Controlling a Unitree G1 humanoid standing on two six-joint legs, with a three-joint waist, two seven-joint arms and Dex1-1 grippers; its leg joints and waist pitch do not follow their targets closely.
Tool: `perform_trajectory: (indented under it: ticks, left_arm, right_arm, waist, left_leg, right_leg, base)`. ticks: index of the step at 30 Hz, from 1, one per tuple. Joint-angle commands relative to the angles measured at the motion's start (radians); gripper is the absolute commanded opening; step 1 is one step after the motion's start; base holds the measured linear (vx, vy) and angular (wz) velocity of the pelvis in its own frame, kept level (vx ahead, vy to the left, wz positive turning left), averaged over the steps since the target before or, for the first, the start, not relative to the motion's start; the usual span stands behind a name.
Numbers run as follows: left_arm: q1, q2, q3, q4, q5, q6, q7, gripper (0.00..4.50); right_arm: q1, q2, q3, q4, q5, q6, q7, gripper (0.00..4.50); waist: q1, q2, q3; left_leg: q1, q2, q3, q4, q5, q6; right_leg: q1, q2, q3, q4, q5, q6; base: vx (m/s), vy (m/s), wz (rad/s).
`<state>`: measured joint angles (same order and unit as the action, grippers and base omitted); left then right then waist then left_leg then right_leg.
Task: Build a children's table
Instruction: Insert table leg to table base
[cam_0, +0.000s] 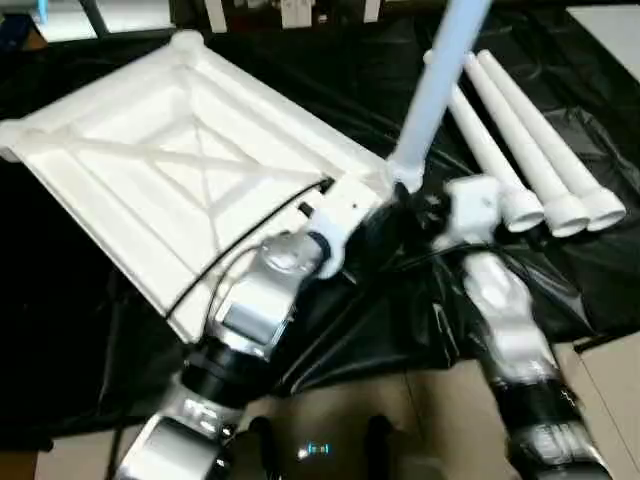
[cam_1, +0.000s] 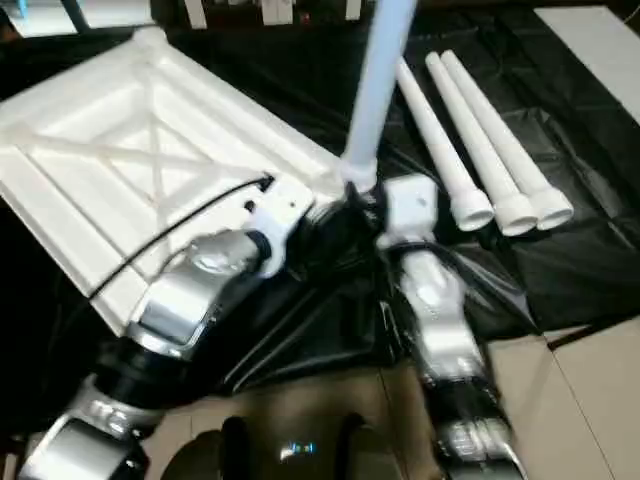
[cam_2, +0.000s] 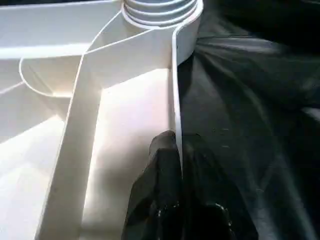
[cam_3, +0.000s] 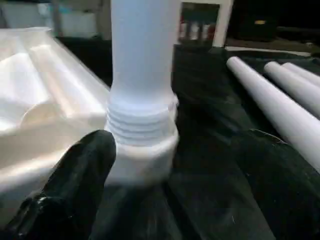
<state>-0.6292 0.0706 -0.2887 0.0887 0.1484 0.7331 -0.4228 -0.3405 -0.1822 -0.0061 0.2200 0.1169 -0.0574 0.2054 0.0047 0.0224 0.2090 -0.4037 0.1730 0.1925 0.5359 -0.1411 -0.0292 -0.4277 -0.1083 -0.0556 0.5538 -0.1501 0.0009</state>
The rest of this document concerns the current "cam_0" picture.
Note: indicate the white plastic table leg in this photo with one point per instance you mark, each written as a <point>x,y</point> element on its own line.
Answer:
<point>520,140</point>
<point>490,160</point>
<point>435,90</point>
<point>550,130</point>

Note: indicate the black work mat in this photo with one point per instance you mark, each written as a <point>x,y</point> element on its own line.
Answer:
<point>480,290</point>

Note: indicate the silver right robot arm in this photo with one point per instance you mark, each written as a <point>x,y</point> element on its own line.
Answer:
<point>510,320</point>

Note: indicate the white plastic table top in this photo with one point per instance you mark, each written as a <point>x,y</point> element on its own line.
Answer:
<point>170,160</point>

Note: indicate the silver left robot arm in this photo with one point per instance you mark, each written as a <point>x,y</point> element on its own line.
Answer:
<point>250,310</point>

